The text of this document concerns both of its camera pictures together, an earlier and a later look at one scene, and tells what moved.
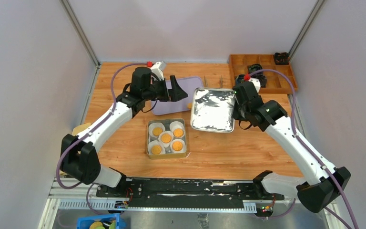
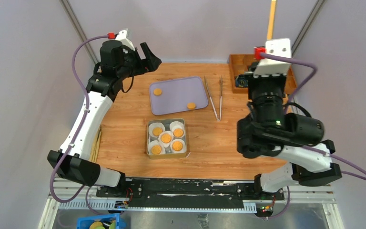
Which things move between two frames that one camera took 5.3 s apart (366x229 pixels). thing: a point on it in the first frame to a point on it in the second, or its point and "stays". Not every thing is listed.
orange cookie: (156, 149) stays
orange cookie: (157, 131) stays
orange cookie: (166, 138) stays
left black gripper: (175, 93) to (149, 64)
